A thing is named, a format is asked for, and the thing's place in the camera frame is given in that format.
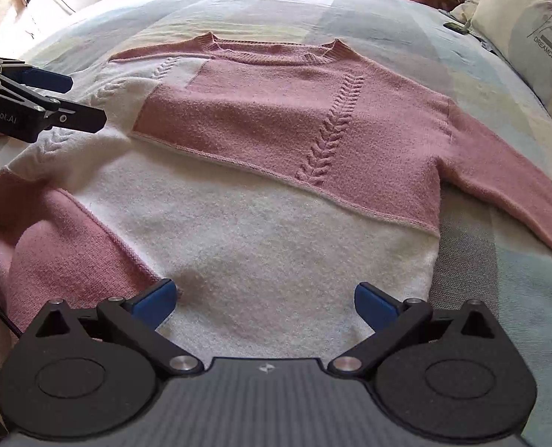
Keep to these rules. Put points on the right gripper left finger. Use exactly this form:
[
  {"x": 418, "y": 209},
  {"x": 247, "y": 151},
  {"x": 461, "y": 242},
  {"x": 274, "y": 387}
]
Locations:
[{"x": 86, "y": 372}]

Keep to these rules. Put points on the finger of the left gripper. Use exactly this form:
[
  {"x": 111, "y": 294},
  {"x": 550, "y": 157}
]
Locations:
[
  {"x": 66, "y": 114},
  {"x": 23, "y": 73}
]

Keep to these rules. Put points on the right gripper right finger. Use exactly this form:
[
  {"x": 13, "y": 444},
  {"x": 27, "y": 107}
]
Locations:
[{"x": 439, "y": 372}]

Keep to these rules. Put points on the pink and white knit sweater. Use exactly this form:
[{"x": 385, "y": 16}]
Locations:
[{"x": 267, "y": 180}]

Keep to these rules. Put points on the patchwork pastel bed sheet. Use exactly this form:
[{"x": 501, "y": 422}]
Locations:
[{"x": 413, "y": 40}]

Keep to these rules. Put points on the small dark object on bed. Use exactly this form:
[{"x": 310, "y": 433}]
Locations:
[{"x": 457, "y": 27}]

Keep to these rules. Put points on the far patchwork pillow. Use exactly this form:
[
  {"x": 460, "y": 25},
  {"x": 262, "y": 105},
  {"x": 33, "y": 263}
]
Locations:
[{"x": 464, "y": 12}]

